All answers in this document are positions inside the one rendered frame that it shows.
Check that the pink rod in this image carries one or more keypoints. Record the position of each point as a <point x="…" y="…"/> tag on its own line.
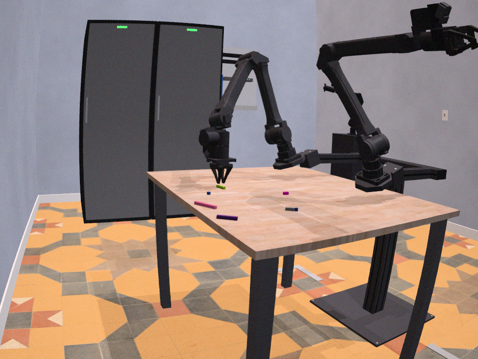
<point x="205" y="205"/>

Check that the purple rod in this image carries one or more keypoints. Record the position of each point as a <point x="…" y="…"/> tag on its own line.
<point x="234" y="218"/>

